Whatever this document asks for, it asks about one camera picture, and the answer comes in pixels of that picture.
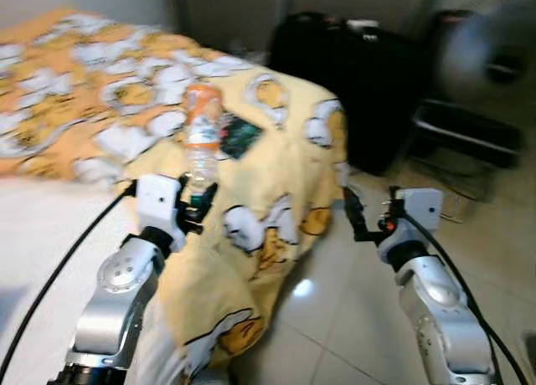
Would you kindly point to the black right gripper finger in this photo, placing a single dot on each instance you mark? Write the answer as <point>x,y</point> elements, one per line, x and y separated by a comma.
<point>356,218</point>

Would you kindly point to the orange label plastic bottle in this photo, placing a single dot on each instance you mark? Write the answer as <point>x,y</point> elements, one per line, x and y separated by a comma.
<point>203,125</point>

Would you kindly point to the yellow cartoon print blanket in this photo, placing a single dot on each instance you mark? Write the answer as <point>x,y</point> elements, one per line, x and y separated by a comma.
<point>276,151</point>

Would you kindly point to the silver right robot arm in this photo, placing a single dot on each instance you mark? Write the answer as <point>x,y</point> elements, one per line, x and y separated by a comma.
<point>435,301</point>

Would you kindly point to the grey standing fan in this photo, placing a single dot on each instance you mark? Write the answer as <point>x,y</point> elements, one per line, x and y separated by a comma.
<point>494,50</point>

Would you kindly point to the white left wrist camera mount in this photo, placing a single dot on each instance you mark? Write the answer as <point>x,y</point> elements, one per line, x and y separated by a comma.
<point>157,201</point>

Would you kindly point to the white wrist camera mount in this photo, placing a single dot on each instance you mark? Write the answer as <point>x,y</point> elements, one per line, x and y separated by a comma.
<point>157,201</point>
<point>419,207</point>

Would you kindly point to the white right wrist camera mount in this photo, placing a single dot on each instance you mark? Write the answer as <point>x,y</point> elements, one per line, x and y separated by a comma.
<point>419,207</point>

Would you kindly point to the black metal frame stool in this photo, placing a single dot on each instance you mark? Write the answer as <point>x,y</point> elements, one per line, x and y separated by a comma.
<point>465,130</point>

